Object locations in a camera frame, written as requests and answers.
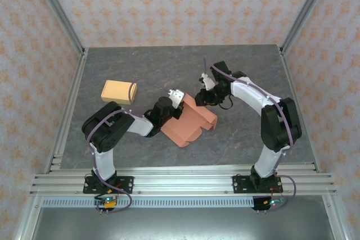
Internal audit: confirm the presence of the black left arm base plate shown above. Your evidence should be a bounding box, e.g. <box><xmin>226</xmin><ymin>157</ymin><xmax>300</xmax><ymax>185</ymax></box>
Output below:
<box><xmin>83</xmin><ymin>176</ymin><xmax>134</xmax><ymax>194</ymax></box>

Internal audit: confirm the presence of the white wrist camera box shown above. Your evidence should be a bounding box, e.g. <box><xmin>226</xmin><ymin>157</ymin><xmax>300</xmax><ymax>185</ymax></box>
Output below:
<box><xmin>200</xmin><ymin>73</ymin><xmax>216</xmax><ymax>92</ymax></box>
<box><xmin>168</xmin><ymin>88</ymin><xmax>186</xmax><ymax>109</ymax></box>

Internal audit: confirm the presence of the aluminium table side rail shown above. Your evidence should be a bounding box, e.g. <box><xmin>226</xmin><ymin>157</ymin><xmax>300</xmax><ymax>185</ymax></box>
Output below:
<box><xmin>43</xmin><ymin>48</ymin><xmax>89</xmax><ymax>173</ymax></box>
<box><xmin>278</xmin><ymin>46</ymin><xmax>321</xmax><ymax>173</ymax></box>

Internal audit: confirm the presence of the aluminium frame leg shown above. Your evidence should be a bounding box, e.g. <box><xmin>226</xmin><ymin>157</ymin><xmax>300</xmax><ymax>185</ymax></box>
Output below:
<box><xmin>322</xmin><ymin>194</ymin><xmax>349</xmax><ymax>240</ymax></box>
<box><xmin>13</xmin><ymin>194</ymin><xmax>43</xmax><ymax>240</ymax></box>

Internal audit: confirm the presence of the yellow paper box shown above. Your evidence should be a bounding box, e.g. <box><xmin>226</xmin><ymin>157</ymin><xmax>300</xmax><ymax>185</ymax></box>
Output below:
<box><xmin>100</xmin><ymin>79</ymin><xmax>138</xmax><ymax>105</ymax></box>

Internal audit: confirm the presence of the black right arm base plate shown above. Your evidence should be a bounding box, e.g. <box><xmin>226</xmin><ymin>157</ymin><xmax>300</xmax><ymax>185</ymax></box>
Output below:
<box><xmin>232</xmin><ymin>175</ymin><xmax>284</xmax><ymax>194</ymax></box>

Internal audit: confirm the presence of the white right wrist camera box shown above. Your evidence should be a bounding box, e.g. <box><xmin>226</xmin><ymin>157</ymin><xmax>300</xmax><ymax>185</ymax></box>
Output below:
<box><xmin>200</xmin><ymin>73</ymin><xmax>216</xmax><ymax>92</ymax></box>

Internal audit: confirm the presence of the reddish brown cardboard box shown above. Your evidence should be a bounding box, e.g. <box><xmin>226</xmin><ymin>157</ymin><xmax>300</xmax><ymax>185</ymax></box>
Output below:
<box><xmin>160</xmin><ymin>93</ymin><xmax>219</xmax><ymax>148</ymax></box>

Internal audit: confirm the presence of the grey metal panel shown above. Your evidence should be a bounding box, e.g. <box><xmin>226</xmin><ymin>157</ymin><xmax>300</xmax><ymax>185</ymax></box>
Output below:
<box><xmin>28</xmin><ymin>207</ymin><xmax>337</xmax><ymax>240</ymax></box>

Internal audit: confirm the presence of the grey slotted cable duct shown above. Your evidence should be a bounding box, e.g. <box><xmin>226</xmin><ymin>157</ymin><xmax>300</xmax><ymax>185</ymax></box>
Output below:
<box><xmin>41</xmin><ymin>197</ymin><xmax>255</xmax><ymax>209</ymax></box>

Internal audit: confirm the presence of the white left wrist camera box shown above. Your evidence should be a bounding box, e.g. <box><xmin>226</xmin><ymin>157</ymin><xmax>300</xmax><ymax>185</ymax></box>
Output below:
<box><xmin>168</xmin><ymin>88</ymin><xmax>186</xmax><ymax>109</ymax></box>

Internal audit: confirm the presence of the aluminium frame post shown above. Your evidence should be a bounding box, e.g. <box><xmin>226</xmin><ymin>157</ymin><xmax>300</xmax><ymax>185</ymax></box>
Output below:
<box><xmin>29</xmin><ymin>0</ymin><xmax>87</xmax><ymax>55</ymax></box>
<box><xmin>280</xmin><ymin>0</ymin><xmax>335</xmax><ymax>54</ymax></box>

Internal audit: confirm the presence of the aluminium mounting rail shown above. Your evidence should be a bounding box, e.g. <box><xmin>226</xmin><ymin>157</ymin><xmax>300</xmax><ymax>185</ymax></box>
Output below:
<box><xmin>29</xmin><ymin>166</ymin><xmax>338</xmax><ymax>196</ymax></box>

